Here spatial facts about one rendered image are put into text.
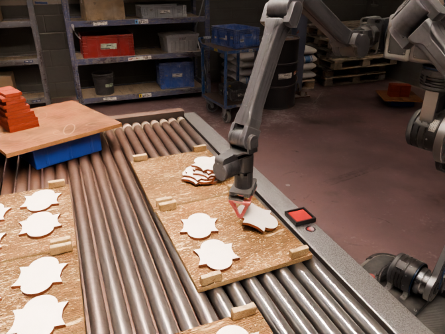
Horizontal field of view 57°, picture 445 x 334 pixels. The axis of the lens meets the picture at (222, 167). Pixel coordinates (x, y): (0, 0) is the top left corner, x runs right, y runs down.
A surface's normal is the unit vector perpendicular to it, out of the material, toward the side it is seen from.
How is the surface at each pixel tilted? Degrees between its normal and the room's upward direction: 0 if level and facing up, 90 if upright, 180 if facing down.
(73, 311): 0
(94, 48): 90
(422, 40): 88
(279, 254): 0
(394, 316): 0
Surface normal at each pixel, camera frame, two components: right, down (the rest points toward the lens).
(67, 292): 0.00, -0.90
